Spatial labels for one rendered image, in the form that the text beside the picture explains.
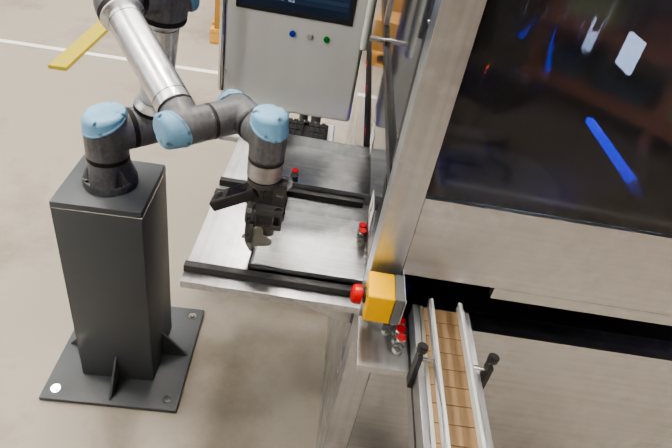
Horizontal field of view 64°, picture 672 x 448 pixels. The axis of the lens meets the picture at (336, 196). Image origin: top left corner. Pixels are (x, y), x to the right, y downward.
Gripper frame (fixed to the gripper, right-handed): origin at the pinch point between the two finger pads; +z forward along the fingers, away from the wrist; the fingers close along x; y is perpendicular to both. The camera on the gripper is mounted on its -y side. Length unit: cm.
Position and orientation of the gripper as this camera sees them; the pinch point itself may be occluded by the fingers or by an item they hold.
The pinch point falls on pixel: (248, 245)
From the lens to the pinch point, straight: 127.3
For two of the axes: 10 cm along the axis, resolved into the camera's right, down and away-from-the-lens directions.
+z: -1.6, 8.0, 5.8
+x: 0.6, -5.8, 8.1
